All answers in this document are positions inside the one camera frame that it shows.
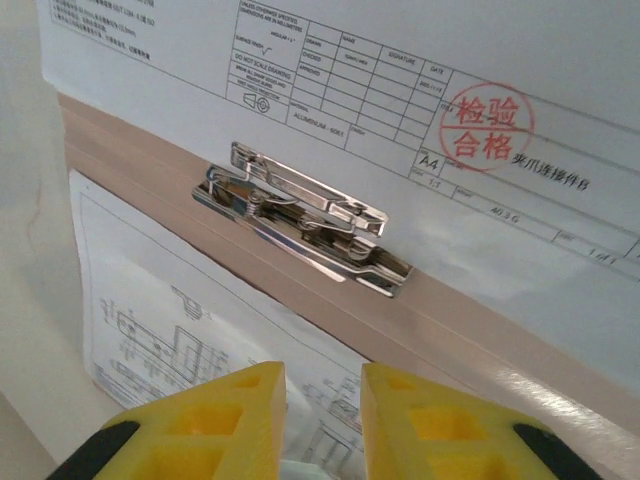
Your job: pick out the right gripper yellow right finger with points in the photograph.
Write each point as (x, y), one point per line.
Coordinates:
(440, 435)

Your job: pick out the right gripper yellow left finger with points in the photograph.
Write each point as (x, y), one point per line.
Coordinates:
(200, 430)

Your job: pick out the white technical drawing sheet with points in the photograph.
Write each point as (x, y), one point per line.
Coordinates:
(150, 300)

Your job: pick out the brown paper folder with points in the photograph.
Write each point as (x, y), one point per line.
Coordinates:
(280, 275)

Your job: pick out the white drawing sheet red stamp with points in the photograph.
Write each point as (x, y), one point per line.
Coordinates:
(350, 50)

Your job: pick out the silver metal folder clip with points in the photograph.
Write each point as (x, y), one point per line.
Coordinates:
(310, 220)

